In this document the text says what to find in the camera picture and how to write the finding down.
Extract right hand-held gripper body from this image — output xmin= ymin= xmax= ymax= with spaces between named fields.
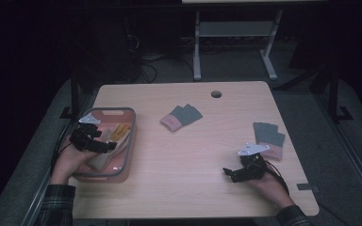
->
xmin=237 ymin=142 xmax=272 ymax=183

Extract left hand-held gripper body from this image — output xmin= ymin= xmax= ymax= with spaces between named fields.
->
xmin=68 ymin=113 xmax=104 ymax=153

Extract pink plastic bin grey rim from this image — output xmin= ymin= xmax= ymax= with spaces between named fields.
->
xmin=62 ymin=106 xmax=137 ymax=184

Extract person's right hand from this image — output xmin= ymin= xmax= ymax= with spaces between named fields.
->
xmin=247 ymin=169 xmax=296 ymax=210

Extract person's left hand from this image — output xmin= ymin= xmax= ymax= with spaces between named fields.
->
xmin=49 ymin=137 xmax=99 ymax=186

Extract grey and pink fingerless glove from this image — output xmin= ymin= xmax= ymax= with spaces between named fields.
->
xmin=253 ymin=121 xmax=287 ymax=162
xmin=159 ymin=104 xmax=204 ymax=132

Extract grey tape strip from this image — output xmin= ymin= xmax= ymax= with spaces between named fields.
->
xmin=296 ymin=183 xmax=321 ymax=193

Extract grey metal stand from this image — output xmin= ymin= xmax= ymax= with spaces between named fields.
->
xmin=192 ymin=8 xmax=284 ymax=82

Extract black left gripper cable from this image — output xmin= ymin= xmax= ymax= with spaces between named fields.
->
xmin=49 ymin=122 xmax=78 ymax=177

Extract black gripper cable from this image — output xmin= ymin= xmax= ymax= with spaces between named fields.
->
xmin=263 ymin=159 xmax=290 ymax=196
xmin=49 ymin=122 xmax=78 ymax=177

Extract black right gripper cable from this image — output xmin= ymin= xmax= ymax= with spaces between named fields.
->
xmin=263 ymin=159 xmax=290 ymax=196

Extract black metal post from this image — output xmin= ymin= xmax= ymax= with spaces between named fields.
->
xmin=326 ymin=60 xmax=354 ymax=123
xmin=59 ymin=69 xmax=81 ymax=123

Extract aluminium frame rail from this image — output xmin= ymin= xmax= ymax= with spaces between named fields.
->
xmin=313 ymin=92 xmax=362 ymax=218
xmin=20 ymin=93 xmax=99 ymax=226

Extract black floor cables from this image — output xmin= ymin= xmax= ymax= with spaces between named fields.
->
xmin=123 ymin=15 xmax=196 ymax=85

